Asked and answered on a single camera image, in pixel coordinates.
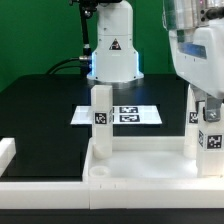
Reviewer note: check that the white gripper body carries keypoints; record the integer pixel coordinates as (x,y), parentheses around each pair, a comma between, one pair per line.
(201,62)

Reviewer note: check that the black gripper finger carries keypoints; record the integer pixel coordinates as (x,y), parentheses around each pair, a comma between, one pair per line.
(212,108)
(199,95)

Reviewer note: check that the white desk tabletop tray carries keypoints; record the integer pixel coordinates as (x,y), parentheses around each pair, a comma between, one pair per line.
(159,160)

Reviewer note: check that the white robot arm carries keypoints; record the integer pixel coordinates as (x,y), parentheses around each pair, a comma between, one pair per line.
(115,60)

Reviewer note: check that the white marker base plate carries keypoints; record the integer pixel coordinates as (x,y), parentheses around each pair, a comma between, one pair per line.
(142,114)

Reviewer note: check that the white L-shaped fence wall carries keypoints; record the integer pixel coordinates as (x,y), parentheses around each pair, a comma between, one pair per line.
(99,194)

